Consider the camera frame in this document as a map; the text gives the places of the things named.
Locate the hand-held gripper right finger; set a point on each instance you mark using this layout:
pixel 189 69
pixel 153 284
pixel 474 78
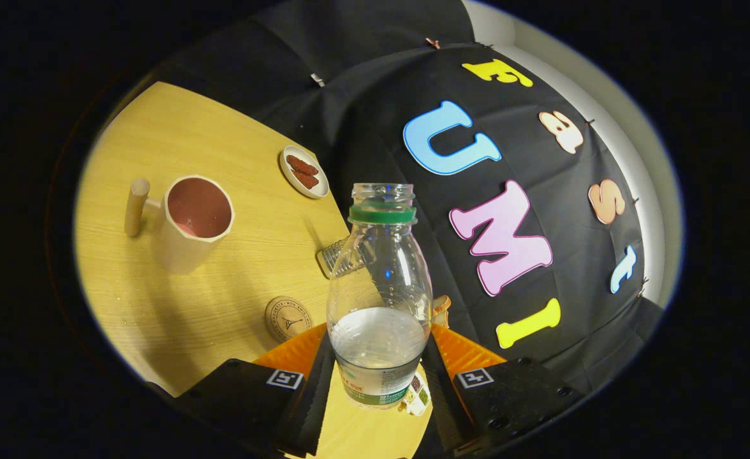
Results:
pixel 442 395

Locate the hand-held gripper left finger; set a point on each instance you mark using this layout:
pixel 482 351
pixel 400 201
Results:
pixel 316 401

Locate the round cork coaster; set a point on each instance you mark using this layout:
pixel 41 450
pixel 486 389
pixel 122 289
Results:
pixel 287 320

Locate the clear plastic juice bottle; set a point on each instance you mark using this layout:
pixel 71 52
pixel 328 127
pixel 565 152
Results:
pixel 378 280

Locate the white round plate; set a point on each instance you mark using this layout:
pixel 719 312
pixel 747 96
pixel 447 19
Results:
pixel 295 182

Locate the red-brown sausage piece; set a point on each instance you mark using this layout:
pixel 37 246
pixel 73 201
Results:
pixel 306 180
pixel 301 166

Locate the black backdrop cloth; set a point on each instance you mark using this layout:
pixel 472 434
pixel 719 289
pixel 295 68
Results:
pixel 375 95

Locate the wooden table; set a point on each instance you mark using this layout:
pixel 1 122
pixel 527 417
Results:
pixel 190 115

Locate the white cloth clip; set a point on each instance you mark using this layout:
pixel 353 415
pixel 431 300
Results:
pixel 317 80

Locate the orange cloth clip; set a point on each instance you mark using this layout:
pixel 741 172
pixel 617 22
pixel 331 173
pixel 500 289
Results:
pixel 433 43

